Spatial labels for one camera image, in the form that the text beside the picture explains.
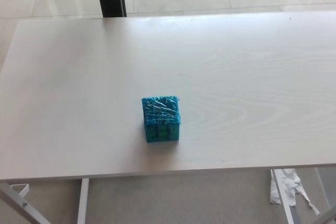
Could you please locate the white table hook bracket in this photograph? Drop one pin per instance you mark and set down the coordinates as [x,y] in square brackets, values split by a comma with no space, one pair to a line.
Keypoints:
[25,188]

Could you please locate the grey diagonal table brace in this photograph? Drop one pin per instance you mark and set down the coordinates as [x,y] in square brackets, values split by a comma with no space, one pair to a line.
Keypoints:
[18,204]

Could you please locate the white vertical table leg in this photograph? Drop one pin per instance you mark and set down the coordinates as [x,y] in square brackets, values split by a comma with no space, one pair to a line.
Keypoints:
[83,200]

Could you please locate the blue tape-wrapped cube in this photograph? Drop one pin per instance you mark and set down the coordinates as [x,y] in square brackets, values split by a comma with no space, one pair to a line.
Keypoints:
[160,113]

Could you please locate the white slanted table leg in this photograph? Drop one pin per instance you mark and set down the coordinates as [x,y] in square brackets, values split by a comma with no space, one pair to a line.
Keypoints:
[284,203]

